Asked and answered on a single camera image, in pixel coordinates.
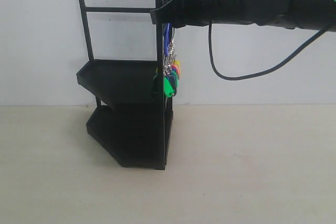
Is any black cable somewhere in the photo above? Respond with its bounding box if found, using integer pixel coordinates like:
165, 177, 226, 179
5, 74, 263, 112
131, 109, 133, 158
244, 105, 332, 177
208, 20, 336, 81

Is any colourful key tag bunch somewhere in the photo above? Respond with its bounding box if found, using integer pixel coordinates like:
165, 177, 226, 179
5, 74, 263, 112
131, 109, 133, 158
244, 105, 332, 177
163, 23, 181, 98

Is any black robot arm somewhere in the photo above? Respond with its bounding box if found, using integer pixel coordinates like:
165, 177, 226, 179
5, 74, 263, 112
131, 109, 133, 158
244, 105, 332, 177
150, 0, 335, 31

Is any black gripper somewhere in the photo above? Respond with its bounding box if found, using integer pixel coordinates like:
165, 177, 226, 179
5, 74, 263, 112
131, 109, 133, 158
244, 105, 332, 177
150, 0, 251, 28

